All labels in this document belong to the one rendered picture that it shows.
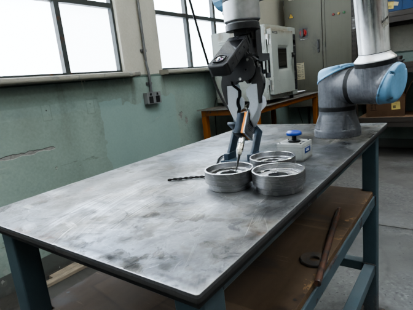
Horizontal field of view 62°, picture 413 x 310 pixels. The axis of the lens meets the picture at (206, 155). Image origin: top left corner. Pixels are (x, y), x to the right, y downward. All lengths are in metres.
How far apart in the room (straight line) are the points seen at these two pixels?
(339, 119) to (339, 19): 3.44
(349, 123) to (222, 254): 0.83
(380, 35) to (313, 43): 3.56
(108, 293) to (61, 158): 1.47
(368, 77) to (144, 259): 0.85
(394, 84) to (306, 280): 0.60
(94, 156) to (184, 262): 1.99
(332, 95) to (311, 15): 3.54
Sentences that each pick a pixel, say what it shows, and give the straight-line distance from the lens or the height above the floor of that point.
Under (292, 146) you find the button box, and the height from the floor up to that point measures 0.84.
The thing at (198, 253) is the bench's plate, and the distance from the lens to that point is 0.49.
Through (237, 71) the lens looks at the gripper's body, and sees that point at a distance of 0.74.
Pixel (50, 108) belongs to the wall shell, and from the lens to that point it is 2.26.
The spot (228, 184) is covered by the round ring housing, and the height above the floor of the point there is 0.82.
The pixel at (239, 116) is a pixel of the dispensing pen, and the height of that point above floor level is 0.95.
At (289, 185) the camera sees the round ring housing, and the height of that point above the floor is 0.82.
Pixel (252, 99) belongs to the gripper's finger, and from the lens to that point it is 0.73.
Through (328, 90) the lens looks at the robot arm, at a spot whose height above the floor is 0.96.
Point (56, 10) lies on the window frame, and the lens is 2.45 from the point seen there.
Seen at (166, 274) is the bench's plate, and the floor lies 0.80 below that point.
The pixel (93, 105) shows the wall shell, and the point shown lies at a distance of 2.42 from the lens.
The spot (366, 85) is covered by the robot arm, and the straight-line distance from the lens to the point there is 1.13.
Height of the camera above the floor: 1.03
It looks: 12 degrees down
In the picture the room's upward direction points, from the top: 6 degrees counter-clockwise
